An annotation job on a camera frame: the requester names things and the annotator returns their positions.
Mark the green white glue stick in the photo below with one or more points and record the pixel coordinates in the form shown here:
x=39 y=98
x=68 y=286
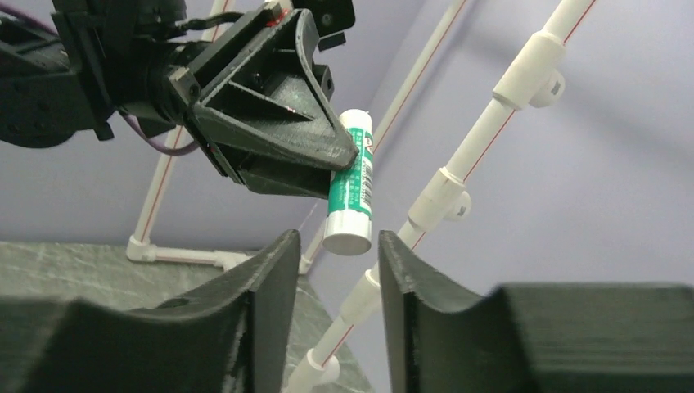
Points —
x=348 y=225

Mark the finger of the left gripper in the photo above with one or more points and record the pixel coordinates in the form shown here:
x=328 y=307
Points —
x=271 y=170
x=259 y=93

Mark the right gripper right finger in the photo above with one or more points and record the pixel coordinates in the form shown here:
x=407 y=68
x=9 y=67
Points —
x=531 y=337

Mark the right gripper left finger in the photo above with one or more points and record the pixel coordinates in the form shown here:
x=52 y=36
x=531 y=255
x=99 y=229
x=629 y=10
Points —
x=227 y=335

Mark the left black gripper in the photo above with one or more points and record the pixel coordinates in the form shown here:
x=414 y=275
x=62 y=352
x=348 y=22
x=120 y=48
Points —
x=109 y=57

